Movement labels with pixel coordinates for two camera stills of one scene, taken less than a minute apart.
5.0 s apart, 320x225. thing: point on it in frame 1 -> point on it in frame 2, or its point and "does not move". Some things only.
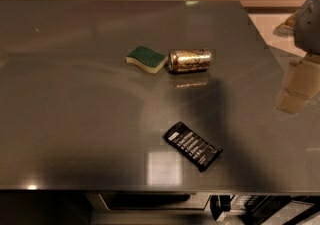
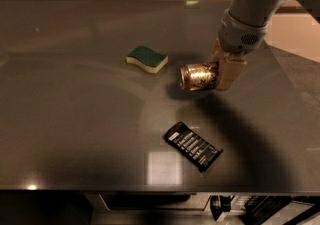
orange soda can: (192, 60) -> (195, 77)
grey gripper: (309, 29) -> (237, 36)
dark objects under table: (257, 207) does not move
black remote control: (199, 149) does not move
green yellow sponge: (150, 60) does not move
